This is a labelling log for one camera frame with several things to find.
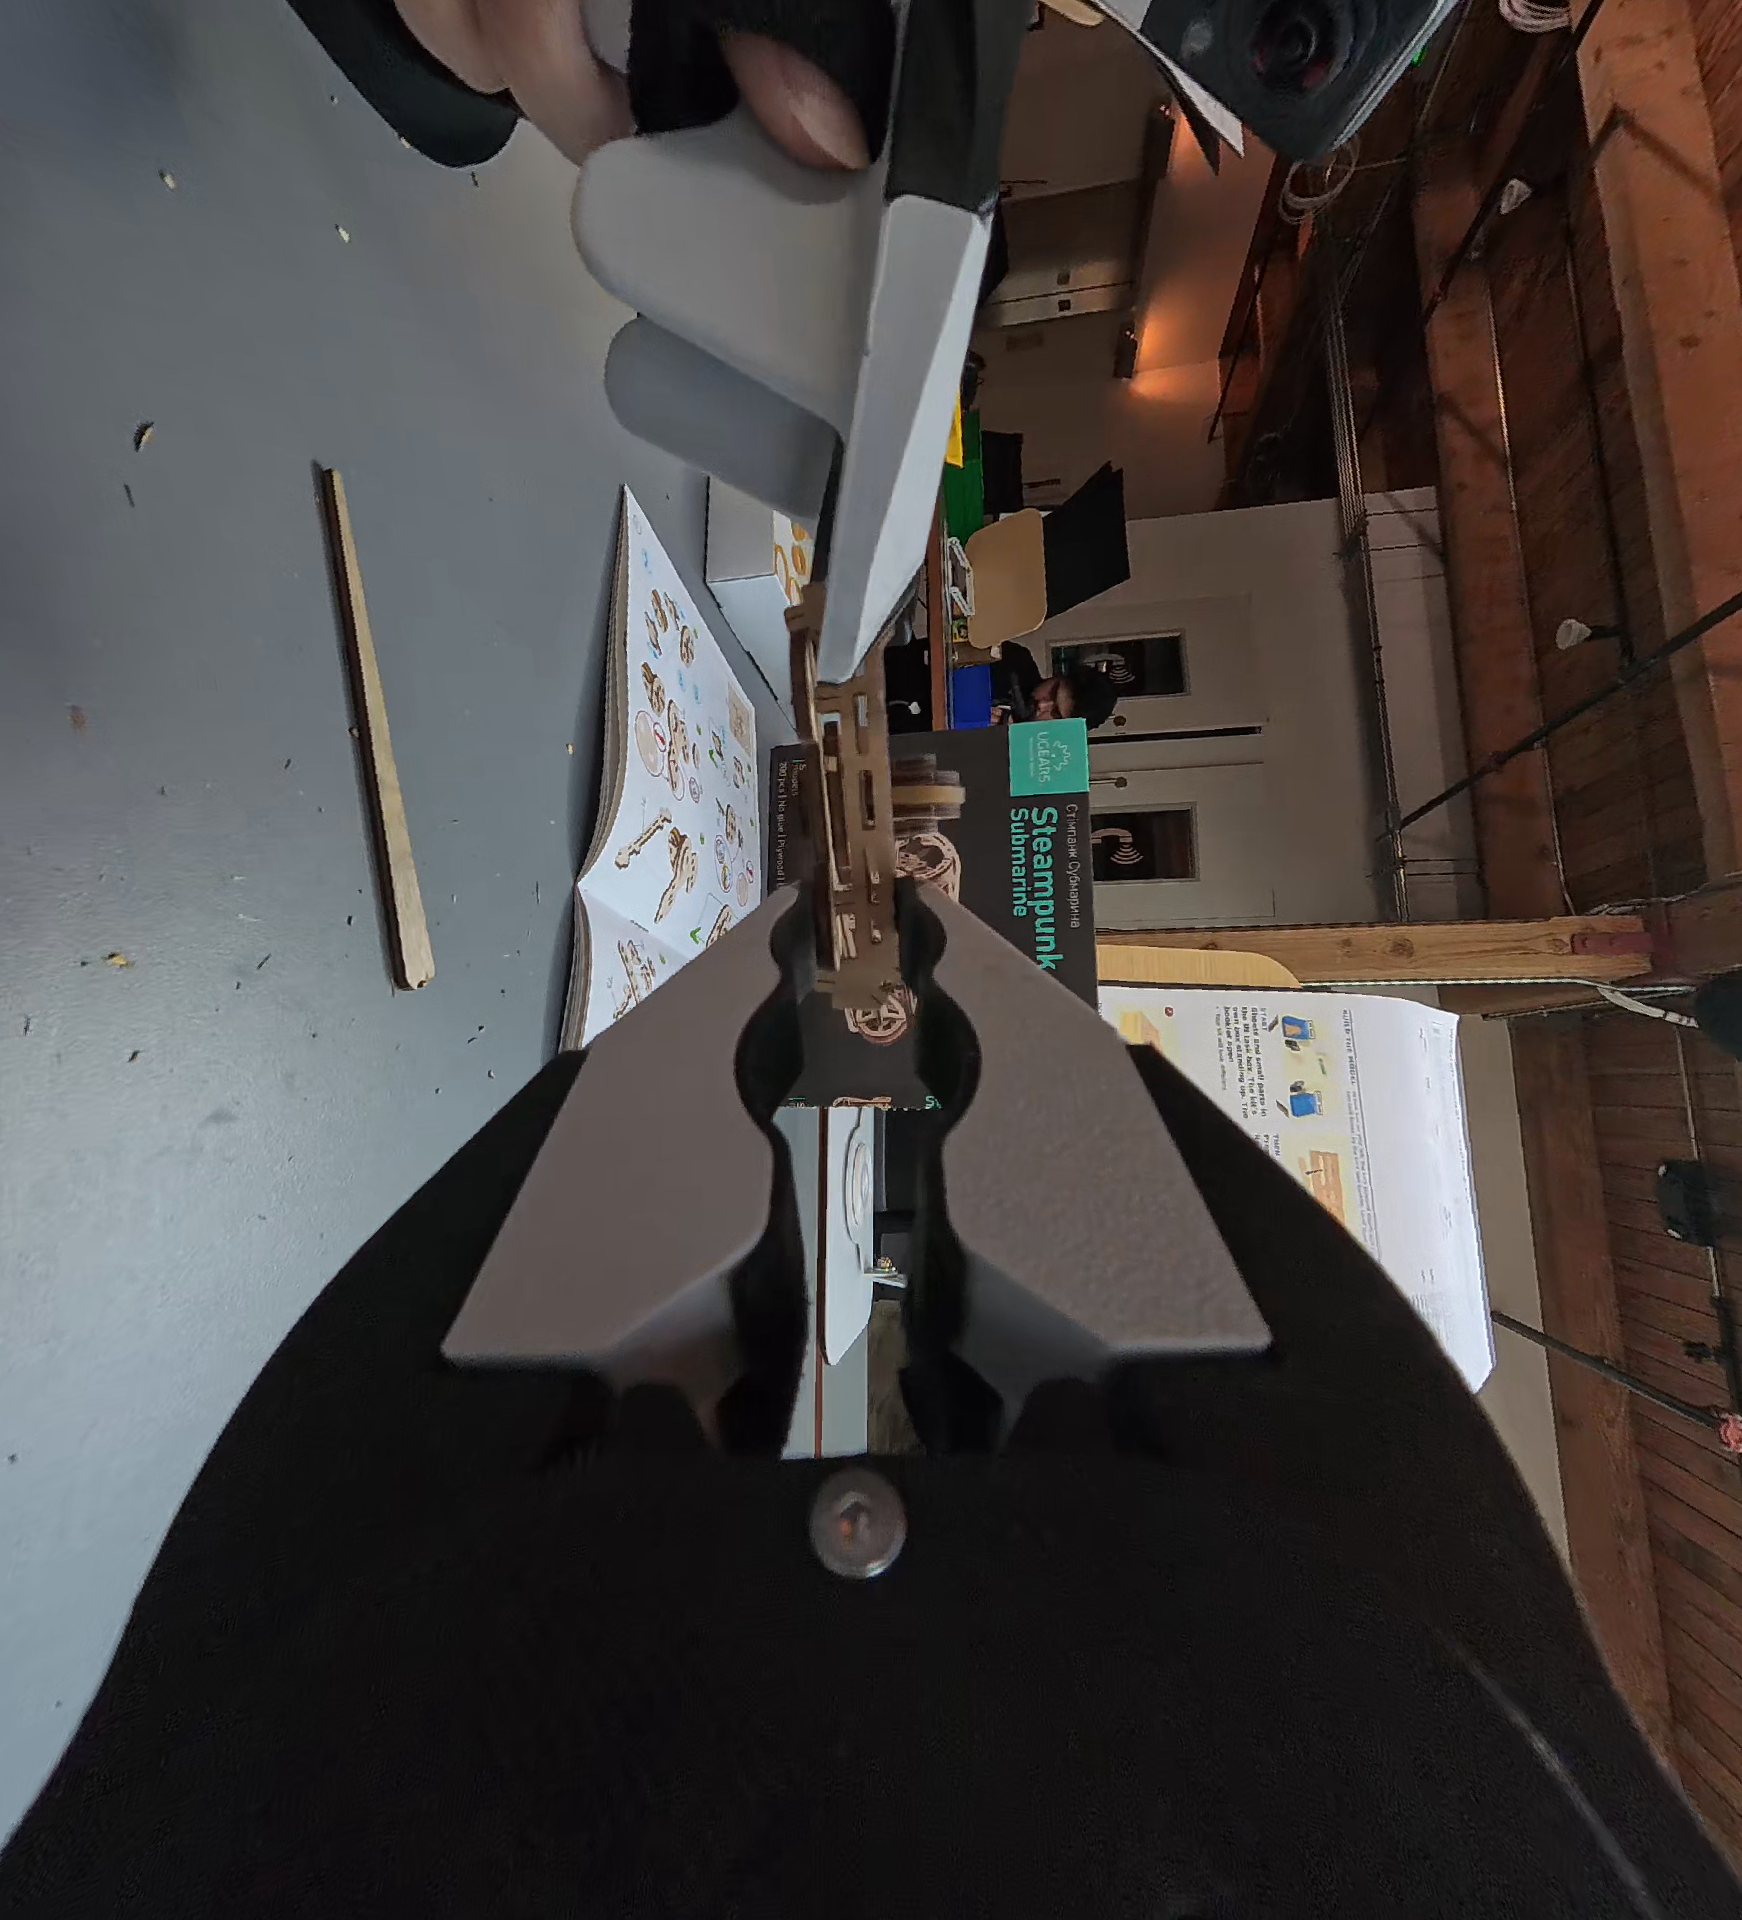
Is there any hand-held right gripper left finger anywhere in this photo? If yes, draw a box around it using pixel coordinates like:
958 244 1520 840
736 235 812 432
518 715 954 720
440 884 817 1449

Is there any person's left hand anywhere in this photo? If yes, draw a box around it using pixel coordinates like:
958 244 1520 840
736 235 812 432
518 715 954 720
398 0 875 171

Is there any white instruction poster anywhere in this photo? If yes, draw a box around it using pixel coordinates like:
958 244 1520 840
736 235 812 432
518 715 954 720
1104 982 1497 1395

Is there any light wooden chair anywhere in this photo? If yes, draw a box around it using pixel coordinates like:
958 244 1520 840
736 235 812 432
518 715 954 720
946 507 1050 650

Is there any black model kit box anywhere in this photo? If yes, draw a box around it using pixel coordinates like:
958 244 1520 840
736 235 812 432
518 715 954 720
764 716 1103 1119

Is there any white cardboard box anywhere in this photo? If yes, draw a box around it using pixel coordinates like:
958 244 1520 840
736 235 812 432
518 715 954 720
702 477 821 710

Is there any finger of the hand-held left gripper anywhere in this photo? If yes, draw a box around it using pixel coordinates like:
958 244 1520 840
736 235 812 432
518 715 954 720
809 192 999 681

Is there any small wooden model bracket assembly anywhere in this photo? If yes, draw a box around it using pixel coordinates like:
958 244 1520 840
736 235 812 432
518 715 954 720
780 581 964 1030

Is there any open instruction booklet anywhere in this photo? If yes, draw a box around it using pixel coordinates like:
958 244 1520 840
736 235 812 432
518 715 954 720
560 483 771 1055

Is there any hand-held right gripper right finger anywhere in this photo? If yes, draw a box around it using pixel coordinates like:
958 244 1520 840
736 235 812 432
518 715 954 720
893 878 1276 1455

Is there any rounded light wooden board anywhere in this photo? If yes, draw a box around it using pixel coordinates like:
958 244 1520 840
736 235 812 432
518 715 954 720
1096 933 1309 992

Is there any thin wooden stick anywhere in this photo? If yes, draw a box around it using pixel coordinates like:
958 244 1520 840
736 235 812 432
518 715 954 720
313 465 438 996

